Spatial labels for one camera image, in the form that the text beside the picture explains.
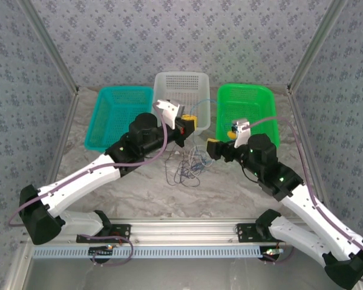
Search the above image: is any dark blue thin wire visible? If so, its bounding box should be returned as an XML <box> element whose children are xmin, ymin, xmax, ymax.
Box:
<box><xmin>181</xmin><ymin>150</ymin><xmax>214</xmax><ymax>181</ymax></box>

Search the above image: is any light blue thin wire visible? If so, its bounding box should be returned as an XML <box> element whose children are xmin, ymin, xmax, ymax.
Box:
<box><xmin>189</xmin><ymin>98</ymin><xmax>235</xmax><ymax>169</ymax></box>

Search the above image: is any grey thin wire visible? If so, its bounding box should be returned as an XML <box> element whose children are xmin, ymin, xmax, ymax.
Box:
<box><xmin>164</xmin><ymin>146</ymin><xmax>182</xmax><ymax>185</ymax></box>

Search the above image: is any purple thin wire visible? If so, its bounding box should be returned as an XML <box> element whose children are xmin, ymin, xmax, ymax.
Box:
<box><xmin>172</xmin><ymin>156</ymin><xmax>201</xmax><ymax>187</ymax></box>

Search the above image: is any white plastic basket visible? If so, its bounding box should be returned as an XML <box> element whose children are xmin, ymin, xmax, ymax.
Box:
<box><xmin>150</xmin><ymin>71</ymin><xmax>213</xmax><ymax>137</ymax></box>

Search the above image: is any teal plastic basket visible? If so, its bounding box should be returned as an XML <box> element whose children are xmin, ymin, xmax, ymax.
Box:
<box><xmin>83</xmin><ymin>86</ymin><xmax>155</xmax><ymax>153</ymax></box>

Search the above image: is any green plastic basket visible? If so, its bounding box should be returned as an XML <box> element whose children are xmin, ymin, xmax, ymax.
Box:
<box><xmin>215</xmin><ymin>83</ymin><xmax>281</xmax><ymax>151</ymax></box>

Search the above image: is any small circuit board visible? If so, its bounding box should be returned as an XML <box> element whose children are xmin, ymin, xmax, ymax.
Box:
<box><xmin>88</xmin><ymin>245</ymin><xmax>115</xmax><ymax>257</ymax></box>
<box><xmin>261</xmin><ymin>247</ymin><xmax>284</xmax><ymax>258</ymax></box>

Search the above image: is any grey metal front panel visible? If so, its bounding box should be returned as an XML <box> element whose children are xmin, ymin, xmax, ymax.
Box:
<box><xmin>5</xmin><ymin>243</ymin><xmax>363</xmax><ymax>290</ymax></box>

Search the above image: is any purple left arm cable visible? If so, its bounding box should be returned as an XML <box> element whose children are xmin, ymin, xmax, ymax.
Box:
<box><xmin>7</xmin><ymin>101</ymin><xmax>170</xmax><ymax>228</ymax></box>

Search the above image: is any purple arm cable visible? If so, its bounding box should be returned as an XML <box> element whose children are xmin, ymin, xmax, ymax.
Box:
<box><xmin>7</xmin><ymin>101</ymin><xmax>170</xmax><ymax>228</ymax></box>
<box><xmin>243</xmin><ymin>116</ymin><xmax>363</xmax><ymax>285</ymax></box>

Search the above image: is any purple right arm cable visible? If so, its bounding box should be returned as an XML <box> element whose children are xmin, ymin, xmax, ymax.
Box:
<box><xmin>243</xmin><ymin>116</ymin><xmax>363</xmax><ymax>285</ymax></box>

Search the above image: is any aluminium side rail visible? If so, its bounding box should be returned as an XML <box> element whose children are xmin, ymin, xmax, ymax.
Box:
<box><xmin>45</xmin><ymin>90</ymin><xmax>80</xmax><ymax>185</ymax></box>
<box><xmin>287</xmin><ymin>86</ymin><xmax>332</xmax><ymax>209</ymax></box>

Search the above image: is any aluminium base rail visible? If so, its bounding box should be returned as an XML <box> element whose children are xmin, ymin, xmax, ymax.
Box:
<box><xmin>21</xmin><ymin>217</ymin><xmax>294</xmax><ymax>246</ymax></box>

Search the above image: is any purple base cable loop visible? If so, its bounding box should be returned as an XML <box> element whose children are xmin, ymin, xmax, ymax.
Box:
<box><xmin>262</xmin><ymin>238</ymin><xmax>296</xmax><ymax>266</ymax></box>
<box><xmin>80</xmin><ymin>234</ymin><xmax>134</xmax><ymax>268</ymax></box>

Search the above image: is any grey slotted cable duct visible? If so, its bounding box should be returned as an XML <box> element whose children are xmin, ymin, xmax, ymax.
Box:
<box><xmin>32</xmin><ymin>246</ymin><xmax>273</xmax><ymax>260</ymax></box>

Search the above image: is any aluminium corner post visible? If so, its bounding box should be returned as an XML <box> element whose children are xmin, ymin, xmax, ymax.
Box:
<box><xmin>286</xmin><ymin>0</ymin><xmax>349</xmax><ymax>93</ymax></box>
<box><xmin>18</xmin><ymin>0</ymin><xmax>80</xmax><ymax>95</ymax></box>

